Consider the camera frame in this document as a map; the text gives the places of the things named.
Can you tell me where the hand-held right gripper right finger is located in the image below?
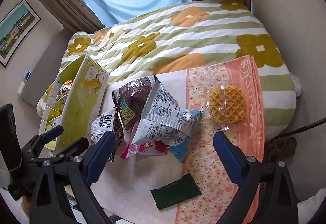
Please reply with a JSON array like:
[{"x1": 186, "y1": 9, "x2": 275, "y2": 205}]
[{"x1": 213, "y1": 131, "x2": 298, "y2": 224}]

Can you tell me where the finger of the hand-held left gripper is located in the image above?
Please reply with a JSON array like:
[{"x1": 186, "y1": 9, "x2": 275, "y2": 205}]
[
  {"x1": 47, "y1": 137, "x2": 89, "y2": 164},
  {"x1": 22, "y1": 126, "x2": 64, "y2": 161}
]

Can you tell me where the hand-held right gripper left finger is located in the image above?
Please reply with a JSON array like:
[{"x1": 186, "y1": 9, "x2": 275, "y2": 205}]
[{"x1": 29, "y1": 131, "x2": 116, "y2": 224}]

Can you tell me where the grey snack packet bold print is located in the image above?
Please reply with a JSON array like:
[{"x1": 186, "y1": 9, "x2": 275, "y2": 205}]
[{"x1": 90, "y1": 108, "x2": 125, "y2": 147}]

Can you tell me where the green cardboard box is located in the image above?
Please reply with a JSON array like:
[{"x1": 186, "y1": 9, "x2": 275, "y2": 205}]
[{"x1": 37, "y1": 54, "x2": 110, "y2": 150}]

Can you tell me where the small pink strawberry packet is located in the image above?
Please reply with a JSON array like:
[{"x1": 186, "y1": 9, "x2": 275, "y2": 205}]
[{"x1": 120, "y1": 139, "x2": 169, "y2": 159}]

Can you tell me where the clear waffle packet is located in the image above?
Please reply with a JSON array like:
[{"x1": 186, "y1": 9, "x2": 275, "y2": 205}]
[{"x1": 204, "y1": 84, "x2": 246, "y2": 130}]

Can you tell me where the dark green packet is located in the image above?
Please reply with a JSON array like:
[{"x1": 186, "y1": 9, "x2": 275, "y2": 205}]
[{"x1": 150, "y1": 173, "x2": 202, "y2": 210}]

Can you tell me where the dark brown snack packet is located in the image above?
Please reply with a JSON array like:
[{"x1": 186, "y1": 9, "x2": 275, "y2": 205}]
[{"x1": 112, "y1": 81, "x2": 153, "y2": 133}]

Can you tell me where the large grey snack packet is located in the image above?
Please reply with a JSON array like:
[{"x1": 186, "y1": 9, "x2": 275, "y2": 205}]
[{"x1": 131, "y1": 75, "x2": 194, "y2": 145}]

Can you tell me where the pink floral towel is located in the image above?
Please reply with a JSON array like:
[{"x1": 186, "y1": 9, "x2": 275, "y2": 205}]
[{"x1": 176, "y1": 54, "x2": 265, "y2": 224}]

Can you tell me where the brown bundle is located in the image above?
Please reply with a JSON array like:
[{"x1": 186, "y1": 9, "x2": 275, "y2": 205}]
[{"x1": 265, "y1": 137, "x2": 297, "y2": 163}]

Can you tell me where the black curved stand rod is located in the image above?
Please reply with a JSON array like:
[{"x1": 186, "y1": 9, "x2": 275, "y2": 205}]
[{"x1": 280, "y1": 117, "x2": 326, "y2": 138}]

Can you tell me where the white plastic bag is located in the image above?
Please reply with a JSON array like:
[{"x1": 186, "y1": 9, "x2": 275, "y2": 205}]
[{"x1": 290, "y1": 71, "x2": 303, "y2": 97}]

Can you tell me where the framed picture of houses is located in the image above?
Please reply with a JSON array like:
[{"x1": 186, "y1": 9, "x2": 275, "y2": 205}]
[{"x1": 0, "y1": 0, "x2": 41, "y2": 69}]

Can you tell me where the floral striped blanket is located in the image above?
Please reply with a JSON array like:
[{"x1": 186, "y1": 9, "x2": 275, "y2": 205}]
[{"x1": 60, "y1": 0, "x2": 297, "y2": 143}]

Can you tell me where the white and blue wall holder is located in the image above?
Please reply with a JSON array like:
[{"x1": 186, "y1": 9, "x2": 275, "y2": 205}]
[{"x1": 17, "y1": 70, "x2": 32, "y2": 96}]

